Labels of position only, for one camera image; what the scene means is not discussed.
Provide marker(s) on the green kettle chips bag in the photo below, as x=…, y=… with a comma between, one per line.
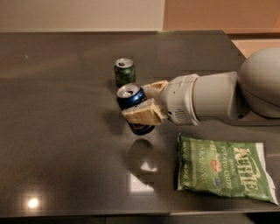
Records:
x=226, y=169

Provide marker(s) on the blue pepsi can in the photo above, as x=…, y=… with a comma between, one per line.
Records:
x=131, y=95

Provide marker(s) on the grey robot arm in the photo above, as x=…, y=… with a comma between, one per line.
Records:
x=248, y=97

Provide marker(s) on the green soda can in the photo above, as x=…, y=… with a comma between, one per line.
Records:
x=125, y=72

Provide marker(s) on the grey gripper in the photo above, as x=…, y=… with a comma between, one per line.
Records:
x=178, y=97

